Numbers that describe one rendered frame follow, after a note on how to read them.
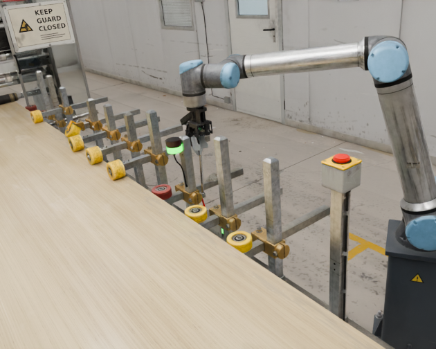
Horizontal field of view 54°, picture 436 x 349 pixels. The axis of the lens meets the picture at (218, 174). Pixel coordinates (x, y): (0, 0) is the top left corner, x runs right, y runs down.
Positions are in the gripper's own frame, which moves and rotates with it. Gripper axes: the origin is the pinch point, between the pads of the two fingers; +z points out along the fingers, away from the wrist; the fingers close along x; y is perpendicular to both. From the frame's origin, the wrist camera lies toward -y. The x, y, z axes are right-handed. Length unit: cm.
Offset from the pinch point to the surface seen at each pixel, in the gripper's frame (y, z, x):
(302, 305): 82, 12, -26
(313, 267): -5, 100, 77
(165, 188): -0.5, 10.9, -16.8
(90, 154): -49, 5, -29
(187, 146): 4.3, -5.6, -7.2
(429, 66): -44, 15, 256
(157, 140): -20.7, -2.0, -7.1
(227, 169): 29.3, -2.9, -7.0
